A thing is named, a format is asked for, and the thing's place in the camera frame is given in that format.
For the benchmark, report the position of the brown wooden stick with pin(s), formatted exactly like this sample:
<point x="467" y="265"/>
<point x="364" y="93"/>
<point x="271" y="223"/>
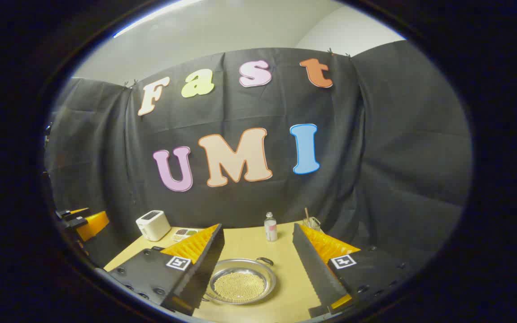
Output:
<point x="306" y="213"/>

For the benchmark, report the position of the white divided dish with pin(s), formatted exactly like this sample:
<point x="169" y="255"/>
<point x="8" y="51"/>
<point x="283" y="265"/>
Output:
<point x="184" y="234"/>

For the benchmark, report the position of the stainless steel pot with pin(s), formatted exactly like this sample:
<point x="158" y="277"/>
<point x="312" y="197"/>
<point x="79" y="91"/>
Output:
<point x="222" y="280"/>

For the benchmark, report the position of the clear bottle pink label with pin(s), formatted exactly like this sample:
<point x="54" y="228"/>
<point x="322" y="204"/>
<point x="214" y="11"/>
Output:
<point x="270" y="229"/>

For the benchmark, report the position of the pile of soybeans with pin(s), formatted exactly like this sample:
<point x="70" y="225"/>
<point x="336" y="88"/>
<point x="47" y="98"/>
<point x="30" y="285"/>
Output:
<point x="239" y="287"/>

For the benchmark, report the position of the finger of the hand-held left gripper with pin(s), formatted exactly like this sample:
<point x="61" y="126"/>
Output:
<point x="92" y="224"/>
<point x="72" y="212"/>

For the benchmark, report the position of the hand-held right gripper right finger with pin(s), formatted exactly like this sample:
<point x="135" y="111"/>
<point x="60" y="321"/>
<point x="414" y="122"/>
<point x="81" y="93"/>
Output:
<point x="314" y="273"/>

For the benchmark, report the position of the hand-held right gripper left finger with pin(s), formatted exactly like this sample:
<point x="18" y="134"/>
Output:
<point x="204" y="264"/>

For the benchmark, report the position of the white toaster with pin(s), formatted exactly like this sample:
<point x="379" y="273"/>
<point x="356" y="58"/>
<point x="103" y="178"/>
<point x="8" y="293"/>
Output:
<point x="153" y="226"/>

